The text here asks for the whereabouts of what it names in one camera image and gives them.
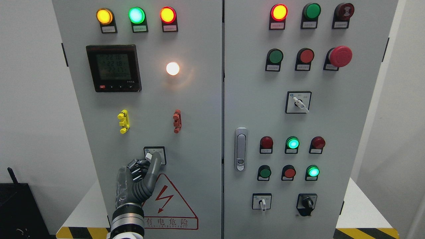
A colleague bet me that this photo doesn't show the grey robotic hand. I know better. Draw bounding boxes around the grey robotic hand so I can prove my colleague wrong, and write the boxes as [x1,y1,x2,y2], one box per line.
[115,152,162,208]

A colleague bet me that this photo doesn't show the silver door lock handle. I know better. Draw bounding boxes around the silver door lock handle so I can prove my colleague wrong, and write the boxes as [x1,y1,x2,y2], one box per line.
[234,127,248,172]

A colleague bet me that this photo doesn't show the red push button second row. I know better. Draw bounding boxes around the red push button second row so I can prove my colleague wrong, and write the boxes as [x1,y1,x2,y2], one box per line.
[295,47,314,71]

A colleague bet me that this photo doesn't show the yellow indicator light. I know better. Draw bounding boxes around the yellow indicator light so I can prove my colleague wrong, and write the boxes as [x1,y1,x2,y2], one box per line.
[97,8,118,34]

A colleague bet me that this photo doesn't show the red emergency stop button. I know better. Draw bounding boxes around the red emergency stop button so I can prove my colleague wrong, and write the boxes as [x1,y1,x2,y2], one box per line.
[323,45,353,71]

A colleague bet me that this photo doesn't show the white rotary switch lower right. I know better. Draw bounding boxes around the white rotary switch lower right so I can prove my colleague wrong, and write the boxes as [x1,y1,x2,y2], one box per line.
[252,193,272,211]

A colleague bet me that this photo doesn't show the dark red indicator light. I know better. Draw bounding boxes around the dark red indicator light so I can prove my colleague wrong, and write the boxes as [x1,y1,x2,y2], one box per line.
[309,136,325,154]
[259,136,274,154]

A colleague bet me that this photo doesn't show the white rotary switch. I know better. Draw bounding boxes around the white rotary switch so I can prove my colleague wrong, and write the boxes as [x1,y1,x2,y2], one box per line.
[252,193,272,211]
[285,91,312,114]

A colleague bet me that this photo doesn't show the green lit indicator light middle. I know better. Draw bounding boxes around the green lit indicator light middle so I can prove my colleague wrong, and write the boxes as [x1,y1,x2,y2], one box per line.
[285,136,299,154]

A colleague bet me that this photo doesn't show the black digital power meter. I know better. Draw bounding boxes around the black digital power meter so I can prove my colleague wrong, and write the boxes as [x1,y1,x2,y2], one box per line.
[86,44,142,93]

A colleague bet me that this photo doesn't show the white rotary switch door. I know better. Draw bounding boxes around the white rotary switch door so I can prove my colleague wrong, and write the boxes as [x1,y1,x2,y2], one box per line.
[143,146,167,166]

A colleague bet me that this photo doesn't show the green push button second row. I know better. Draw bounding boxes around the green push button second row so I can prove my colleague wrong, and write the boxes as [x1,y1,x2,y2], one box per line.
[265,48,284,72]

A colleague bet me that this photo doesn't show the red lit indicator light right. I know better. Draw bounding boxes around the red lit indicator light right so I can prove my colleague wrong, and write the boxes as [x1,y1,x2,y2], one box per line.
[269,4,288,30]

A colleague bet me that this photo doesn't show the red lit indicator light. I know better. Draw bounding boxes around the red lit indicator light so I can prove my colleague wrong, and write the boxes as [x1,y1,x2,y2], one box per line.
[269,4,288,30]
[160,6,179,32]

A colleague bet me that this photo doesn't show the yellow terminal clip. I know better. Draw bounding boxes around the yellow terminal clip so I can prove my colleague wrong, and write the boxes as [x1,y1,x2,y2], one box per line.
[117,109,130,134]

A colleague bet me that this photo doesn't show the dark red indicator light right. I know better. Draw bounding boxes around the dark red indicator light right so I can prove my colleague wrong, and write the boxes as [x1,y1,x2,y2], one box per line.
[309,136,325,154]

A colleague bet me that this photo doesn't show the black box with antenna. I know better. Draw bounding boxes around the black box with antenna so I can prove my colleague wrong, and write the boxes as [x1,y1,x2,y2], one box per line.
[0,167,50,239]

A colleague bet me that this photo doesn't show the green lit push button lower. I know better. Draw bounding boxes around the green lit push button lower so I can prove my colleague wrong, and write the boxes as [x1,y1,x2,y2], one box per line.
[305,165,320,181]

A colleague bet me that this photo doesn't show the dark red buzzer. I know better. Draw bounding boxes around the dark red buzzer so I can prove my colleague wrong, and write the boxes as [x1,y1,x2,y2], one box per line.
[332,3,355,29]

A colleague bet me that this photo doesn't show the red electric hazard warning sticker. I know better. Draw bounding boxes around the red electric hazard warning sticker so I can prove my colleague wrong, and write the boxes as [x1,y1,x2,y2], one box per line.
[142,173,199,230]

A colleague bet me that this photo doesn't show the red lit indicator light left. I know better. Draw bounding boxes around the red lit indicator light left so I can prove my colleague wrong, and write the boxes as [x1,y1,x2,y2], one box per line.
[160,6,179,32]

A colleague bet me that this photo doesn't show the black rotary knob switch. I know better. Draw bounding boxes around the black rotary knob switch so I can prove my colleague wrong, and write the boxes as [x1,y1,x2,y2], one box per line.
[296,193,317,217]

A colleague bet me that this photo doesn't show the white rotary switch upper right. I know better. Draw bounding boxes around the white rotary switch upper right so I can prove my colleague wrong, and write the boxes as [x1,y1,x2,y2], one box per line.
[285,91,312,114]

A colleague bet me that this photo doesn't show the green lit indicator light left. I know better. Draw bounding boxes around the green lit indicator light left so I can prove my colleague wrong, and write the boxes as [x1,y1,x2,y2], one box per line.
[128,7,148,33]

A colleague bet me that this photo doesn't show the red terminal clip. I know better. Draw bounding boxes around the red terminal clip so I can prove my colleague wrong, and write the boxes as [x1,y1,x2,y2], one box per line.
[173,109,182,134]

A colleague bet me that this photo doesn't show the grey electrical cabinet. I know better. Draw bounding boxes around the grey electrical cabinet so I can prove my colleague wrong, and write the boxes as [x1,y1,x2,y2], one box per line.
[52,0,398,239]

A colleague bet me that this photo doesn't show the green lit indicator light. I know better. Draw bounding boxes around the green lit indicator light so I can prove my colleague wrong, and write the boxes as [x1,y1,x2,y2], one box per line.
[128,7,148,33]
[285,136,299,154]

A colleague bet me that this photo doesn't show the white platform with hazard stripes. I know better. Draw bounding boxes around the white platform with hazard stripes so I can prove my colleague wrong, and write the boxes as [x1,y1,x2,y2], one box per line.
[56,179,399,239]

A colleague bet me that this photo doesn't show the green push button top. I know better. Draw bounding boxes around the green push button top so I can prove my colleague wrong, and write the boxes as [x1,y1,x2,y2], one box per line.
[300,3,321,29]

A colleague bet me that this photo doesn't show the red push button lower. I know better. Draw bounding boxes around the red push button lower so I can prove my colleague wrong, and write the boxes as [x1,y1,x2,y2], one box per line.
[281,165,296,181]

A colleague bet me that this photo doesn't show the dark red indicator light left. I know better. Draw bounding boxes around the dark red indicator light left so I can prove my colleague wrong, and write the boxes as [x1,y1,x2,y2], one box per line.
[259,136,274,154]

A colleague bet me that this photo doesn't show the clear small lamp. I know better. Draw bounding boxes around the clear small lamp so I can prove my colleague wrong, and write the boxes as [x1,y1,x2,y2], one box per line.
[166,62,180,76]

